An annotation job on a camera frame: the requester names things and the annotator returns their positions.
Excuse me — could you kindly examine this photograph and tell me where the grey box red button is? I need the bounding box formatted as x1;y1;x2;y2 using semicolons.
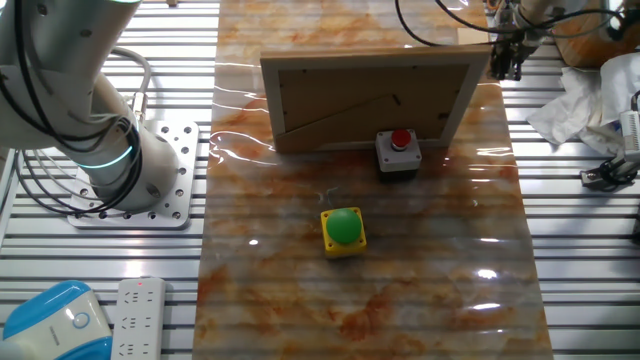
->
374;128;424;184

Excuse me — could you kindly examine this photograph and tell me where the wooden picture frame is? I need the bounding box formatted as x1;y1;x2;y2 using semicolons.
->
259;44;494;154

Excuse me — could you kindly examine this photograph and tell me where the small silver camera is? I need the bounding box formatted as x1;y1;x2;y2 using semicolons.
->
618;89;640;164

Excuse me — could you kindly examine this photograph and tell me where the black braided cable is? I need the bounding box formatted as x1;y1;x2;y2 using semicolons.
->
433;0;626;36
393;0;501;49

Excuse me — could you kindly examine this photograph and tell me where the yellow box green button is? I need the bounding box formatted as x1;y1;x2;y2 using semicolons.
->
319;206;367;260

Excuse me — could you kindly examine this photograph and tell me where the cardboard box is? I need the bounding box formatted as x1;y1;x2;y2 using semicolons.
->
542;0;640;69

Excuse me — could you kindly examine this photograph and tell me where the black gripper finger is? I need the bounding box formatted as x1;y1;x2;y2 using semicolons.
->
489;47;511;81
508;48;526;82

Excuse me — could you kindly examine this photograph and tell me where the black cable loop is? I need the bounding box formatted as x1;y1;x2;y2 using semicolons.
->
0;0;144;219

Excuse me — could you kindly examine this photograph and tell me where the metal camera bracket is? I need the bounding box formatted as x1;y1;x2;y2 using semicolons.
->
579;155;640;190

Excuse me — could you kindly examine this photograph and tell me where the blue white device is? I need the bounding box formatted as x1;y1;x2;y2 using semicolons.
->
0;279;114;360

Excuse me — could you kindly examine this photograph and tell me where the white power strip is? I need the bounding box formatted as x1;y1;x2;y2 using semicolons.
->
109;276;167;360

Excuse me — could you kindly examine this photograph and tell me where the black foam microphone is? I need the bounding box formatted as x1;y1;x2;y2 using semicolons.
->
605;9;632;42

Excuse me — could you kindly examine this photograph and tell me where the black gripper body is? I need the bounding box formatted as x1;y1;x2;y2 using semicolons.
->
492;22;539;56

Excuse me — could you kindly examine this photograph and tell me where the thick grey cable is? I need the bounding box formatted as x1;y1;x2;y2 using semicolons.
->
109;45;153;124

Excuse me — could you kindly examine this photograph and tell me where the marble pattern mat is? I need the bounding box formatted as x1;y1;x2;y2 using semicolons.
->
191;0;554;360

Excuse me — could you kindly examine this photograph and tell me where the white crumpled tissue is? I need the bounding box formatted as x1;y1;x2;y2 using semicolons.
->
527;52;640;156

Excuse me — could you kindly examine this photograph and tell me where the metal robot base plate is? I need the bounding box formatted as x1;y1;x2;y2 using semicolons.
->
67;119;200;230

